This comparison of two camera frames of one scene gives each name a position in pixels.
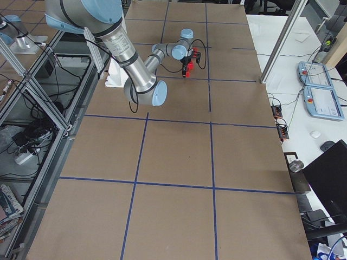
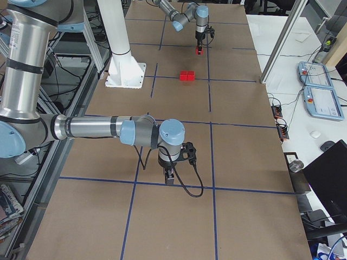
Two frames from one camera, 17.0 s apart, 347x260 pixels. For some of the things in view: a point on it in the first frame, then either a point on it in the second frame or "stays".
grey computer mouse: x=326 y=145 stays
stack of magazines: x=11 y=212 stays
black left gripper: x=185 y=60 → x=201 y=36
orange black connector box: x=277 y=110 stays
